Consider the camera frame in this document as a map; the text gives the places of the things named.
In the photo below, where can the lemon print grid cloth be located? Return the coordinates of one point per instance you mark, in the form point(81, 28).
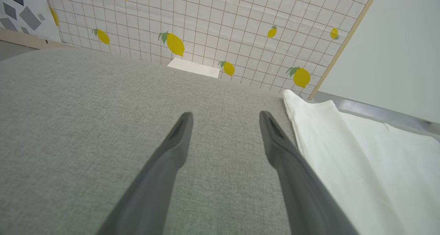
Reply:
point(223, 25)

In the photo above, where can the grey fabric sofa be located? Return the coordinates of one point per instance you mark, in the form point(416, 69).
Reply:
point(86, 125)

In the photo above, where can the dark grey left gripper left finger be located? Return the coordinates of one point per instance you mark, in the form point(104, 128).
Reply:
point(154, 190)

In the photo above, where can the white box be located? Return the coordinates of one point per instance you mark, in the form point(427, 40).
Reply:
point(194, 68)

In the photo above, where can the white garment with grey stitching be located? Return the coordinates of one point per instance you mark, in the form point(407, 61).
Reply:
point(371, 166)

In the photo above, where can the white panel with grey shapes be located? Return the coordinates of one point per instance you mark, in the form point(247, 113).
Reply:
point(24, 14)

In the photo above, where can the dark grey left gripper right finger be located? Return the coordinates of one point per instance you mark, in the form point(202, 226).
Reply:
point(302, 193)

